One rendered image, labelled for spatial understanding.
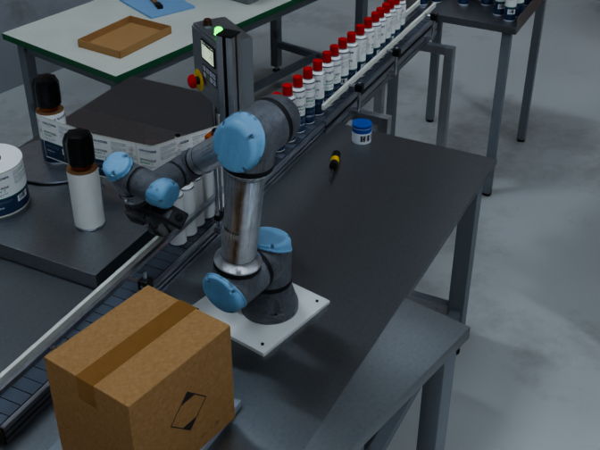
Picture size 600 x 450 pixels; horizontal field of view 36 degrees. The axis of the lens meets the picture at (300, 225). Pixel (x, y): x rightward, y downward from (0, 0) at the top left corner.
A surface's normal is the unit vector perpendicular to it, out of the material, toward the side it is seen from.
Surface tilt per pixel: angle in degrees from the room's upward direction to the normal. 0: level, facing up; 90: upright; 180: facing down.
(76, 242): 0
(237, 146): 82
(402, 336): 0
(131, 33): 0
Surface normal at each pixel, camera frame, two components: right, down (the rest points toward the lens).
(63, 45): 0.00, -0.83
